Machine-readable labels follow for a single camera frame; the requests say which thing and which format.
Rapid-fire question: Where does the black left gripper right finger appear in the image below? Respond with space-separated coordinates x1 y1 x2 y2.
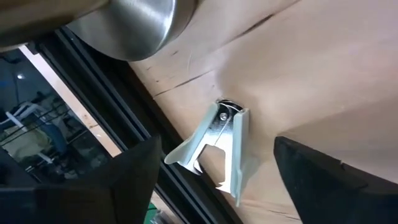
273 136 398 224

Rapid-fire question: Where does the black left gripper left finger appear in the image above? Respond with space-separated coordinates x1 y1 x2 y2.
102 136 162 224

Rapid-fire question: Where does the pale silver staple remover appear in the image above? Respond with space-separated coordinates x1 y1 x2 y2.
164 98 251 208

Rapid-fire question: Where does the white globe table lamp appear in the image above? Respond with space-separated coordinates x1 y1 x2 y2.
67 0 200 62

